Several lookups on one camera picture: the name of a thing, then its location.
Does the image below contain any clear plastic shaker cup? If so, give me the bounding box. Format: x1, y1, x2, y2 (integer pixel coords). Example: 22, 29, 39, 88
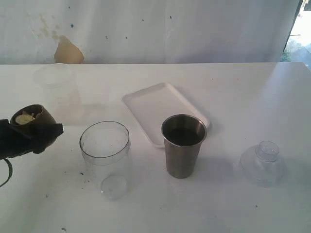
79, 121, 132, 200

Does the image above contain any frosted plastic container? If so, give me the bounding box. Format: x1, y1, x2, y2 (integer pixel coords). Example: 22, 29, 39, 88
34, 63, 84, 125

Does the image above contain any stainless steel cup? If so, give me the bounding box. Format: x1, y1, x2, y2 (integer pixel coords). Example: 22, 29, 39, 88
161, 114, 207, 179

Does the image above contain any clear plastic shaker lid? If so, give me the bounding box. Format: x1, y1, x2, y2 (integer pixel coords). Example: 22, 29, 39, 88
240, 141, 285, 187

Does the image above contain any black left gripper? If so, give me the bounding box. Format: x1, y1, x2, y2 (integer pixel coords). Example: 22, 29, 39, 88
0, 119, 64, 160

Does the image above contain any yellow lemon slice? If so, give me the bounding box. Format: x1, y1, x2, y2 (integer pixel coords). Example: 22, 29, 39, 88
15, 114, 35, 125

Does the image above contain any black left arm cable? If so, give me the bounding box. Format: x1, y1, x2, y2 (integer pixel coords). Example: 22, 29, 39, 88
0, 157, 13, 187

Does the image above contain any brown wooden cup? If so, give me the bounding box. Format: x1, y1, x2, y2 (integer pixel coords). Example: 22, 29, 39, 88
10, 104, 56, 133

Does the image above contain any white rectangular tray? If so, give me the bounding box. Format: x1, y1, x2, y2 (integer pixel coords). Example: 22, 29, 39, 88
122, 83, 210, 148

